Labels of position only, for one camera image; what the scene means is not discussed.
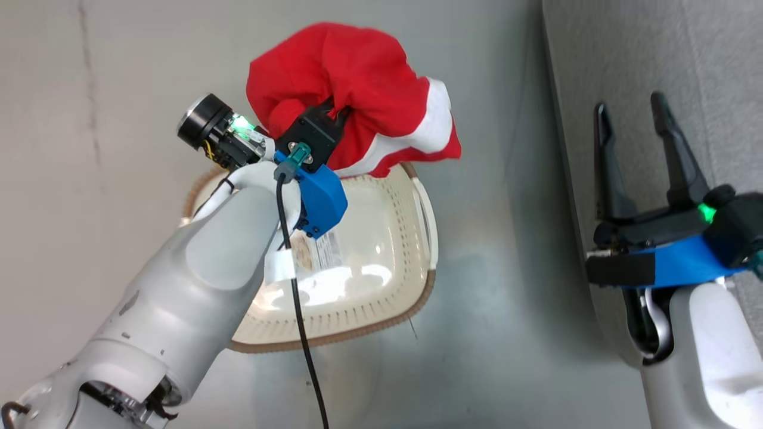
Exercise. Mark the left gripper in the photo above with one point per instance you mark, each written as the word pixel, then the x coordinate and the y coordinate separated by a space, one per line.
pixel 310 140

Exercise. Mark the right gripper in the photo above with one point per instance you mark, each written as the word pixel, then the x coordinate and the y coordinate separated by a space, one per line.
pixel 739 226

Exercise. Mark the red and white garment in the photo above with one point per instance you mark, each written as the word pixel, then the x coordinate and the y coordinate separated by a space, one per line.
pixel 357 59

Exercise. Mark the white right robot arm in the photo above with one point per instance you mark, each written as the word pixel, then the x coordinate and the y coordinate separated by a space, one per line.
pixel 709 357

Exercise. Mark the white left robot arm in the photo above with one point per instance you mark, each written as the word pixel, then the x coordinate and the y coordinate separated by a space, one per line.
pixel 197 286

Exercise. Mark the grey fabric sofa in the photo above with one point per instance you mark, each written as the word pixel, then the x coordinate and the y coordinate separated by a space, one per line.
pixel 715 47

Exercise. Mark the white label sticker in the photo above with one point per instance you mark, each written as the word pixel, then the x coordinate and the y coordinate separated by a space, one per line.
pixel 325 253

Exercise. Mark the beige plastic laundry basket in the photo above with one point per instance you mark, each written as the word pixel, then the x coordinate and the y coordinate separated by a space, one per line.
pixel 369 286

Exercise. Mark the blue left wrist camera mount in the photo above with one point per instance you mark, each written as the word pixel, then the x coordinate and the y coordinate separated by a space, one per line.
pixel 322 196

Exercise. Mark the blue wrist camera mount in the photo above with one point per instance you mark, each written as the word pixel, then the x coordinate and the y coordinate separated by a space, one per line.
pixel 685 262
pixel 322 196

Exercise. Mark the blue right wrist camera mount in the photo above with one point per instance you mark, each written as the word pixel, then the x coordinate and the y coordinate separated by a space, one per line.
pixel 685 262

